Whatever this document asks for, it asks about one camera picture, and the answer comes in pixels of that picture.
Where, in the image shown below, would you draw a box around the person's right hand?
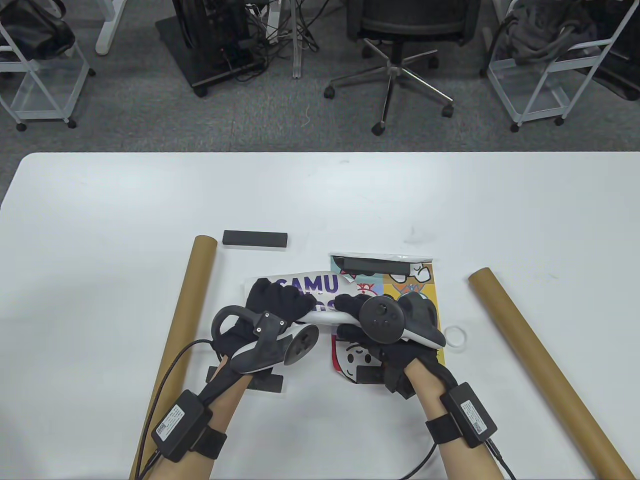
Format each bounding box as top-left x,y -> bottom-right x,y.
332,292 -> 457,397

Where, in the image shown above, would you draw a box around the person's left hand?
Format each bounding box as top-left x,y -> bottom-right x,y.
217,278 -> 318,375

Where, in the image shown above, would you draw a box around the white poster purple lettering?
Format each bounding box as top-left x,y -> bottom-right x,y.
242,275 -> 361,327

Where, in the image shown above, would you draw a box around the grey handheld controller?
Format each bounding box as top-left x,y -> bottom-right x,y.
211,305 -> 320,375
360,291 -> 447,350

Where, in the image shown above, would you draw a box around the brown cardboard mailing tube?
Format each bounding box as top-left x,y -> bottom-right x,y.
129,235 -> 219,480
468,267 -> 636,480

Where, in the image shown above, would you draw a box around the colourful cartoon poster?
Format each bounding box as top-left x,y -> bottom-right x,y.
329,252 -> 446,386

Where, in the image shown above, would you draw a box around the white plastic tube cap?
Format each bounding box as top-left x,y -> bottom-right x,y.
442,326 -> 470,349

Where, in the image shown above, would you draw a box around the person's left forearm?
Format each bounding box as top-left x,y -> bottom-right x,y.
150,372 -> 251,480

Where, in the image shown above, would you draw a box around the black wrist sensor box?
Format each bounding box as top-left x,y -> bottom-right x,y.
151,390 -> 213,463
440,382 -> 498,448

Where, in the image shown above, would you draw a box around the black rolling equipment cart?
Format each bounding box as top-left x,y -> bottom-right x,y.
155,0 -> 268,98

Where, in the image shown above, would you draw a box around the black office chair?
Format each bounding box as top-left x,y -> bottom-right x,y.
324,0 -> 481,137

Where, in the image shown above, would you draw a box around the white desk leg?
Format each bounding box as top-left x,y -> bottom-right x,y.
95,0 -> 128,56

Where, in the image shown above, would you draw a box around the grey bag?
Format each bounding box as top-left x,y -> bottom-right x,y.
502,0 -> 598,65

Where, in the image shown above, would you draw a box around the black bag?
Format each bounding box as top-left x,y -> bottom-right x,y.
0,0 -> 76,62

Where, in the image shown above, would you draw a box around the black equipment base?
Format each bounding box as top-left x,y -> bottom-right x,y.
575,0 -> 640,102

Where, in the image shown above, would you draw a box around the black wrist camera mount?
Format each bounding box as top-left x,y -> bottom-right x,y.
382,367 -> 416,398

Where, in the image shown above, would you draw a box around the black wrist strap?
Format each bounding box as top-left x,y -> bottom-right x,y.
425,415 -> 468,446
187,427 -> 228,461

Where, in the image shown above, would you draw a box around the clear acrylic post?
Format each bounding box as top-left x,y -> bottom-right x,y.
291,0 -> 305,80

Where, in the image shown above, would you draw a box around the tangled black cables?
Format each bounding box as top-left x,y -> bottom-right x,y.
244,0 -> 346,55

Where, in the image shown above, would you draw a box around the white wire cart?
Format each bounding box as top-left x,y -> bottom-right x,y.
486,0 -> 640,133
0,19 -> 97,132

